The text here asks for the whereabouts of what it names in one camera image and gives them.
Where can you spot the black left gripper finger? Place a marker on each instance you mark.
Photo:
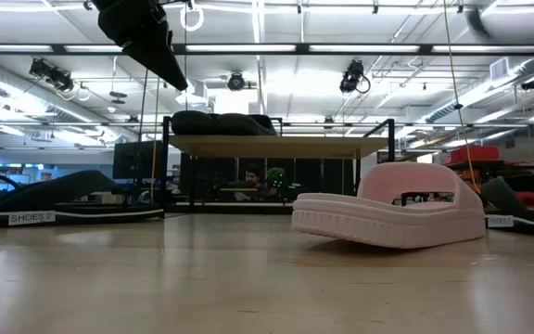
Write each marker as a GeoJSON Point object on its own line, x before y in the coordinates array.
{"type": "Point", "coordinates": [160, 58]}

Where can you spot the black foam slide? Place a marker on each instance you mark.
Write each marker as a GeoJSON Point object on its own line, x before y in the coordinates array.
{"type": "Point", "coordinates": [193, 123]}
{"type": "Point", "coordinates": [244, 124]}

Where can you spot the black sandal with white stripe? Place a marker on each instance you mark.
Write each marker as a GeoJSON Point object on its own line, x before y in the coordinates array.
{"type": "Point", "coordinates": [503, 197]}
{"type": "Point", "coordinates": [63, 185]}

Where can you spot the pink foam slide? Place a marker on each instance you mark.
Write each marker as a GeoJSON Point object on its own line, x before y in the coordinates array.
{"type": "Point", "coordinates": [387, 227]}

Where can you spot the black computer monitor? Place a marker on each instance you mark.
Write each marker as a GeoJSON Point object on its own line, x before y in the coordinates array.
{"type": "Point", "coordinates": [135, 160]}

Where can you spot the person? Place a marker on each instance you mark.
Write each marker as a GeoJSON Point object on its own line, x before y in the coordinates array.
{"type": "Point", "coordinates": [252, 178]}

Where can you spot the green potted plant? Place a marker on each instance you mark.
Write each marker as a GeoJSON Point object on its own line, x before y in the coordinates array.
{"type": "Point", "coordinates": [276, 177]}

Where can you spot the red box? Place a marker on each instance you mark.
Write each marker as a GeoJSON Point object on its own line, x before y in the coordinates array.
{"type": "Point", "coordinates": [473, 154]}

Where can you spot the black background table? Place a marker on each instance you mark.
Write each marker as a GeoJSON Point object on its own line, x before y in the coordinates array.
{"type": "Point", "coordinates": [503, 165]}

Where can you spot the black overhead frame beam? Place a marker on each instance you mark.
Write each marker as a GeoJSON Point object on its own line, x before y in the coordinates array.
{"type": "Point", "coordinates": [179, 48]}

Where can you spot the black round ceiling camera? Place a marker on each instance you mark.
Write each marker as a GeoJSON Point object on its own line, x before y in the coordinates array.
{"type": "Point", "coordinates": [236, 82]}

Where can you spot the black ceiling camera cluster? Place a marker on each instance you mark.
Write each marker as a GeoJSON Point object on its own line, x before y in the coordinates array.
{"type": "Point", "coordinates": [54, 75]}

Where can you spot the wooden shelf with black frame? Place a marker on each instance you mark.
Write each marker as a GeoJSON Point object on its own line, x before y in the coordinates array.
{"type": "Point", "coordinates": [276, 147]}

